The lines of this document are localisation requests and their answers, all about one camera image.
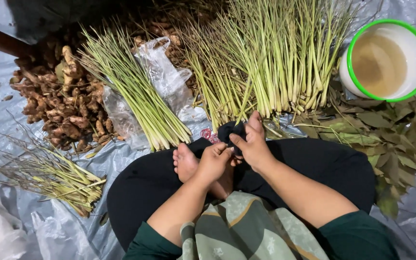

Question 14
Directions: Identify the person's right hand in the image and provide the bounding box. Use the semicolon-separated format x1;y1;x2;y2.
228;111;276;174

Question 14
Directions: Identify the person's left hand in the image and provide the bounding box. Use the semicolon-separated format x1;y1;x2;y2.
196;142;234;183

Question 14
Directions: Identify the black cloth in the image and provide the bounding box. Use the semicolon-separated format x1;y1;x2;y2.
217;121;247;156

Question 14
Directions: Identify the pile of red rubber bands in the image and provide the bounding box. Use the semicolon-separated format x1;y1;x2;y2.
200;128;220;144

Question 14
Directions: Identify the large heap of lemongrass stalks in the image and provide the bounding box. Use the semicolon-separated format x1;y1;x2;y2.
179;0;357;131

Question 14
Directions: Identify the clear plastic bag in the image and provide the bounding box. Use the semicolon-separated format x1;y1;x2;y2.
101;36;208;149

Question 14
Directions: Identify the tied lemongrass bundle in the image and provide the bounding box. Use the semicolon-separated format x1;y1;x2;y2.
77;22;193;152

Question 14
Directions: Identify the heap of bay leaves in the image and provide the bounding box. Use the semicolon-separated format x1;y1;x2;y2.
266;81;416;219

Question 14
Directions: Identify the white bucket with green rim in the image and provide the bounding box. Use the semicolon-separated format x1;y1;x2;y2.
339;19;416;103

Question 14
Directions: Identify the heap of lemongrass trimmings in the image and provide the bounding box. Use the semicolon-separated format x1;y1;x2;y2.
0;112;107;218

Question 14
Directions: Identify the heap of ginger roots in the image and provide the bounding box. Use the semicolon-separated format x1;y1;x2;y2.
9;11;201;152

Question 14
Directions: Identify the grey plastic tarp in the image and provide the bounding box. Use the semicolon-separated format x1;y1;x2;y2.
0;0;416;260

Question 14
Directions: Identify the brown wooden pole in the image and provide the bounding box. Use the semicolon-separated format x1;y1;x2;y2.
0;20;35;58

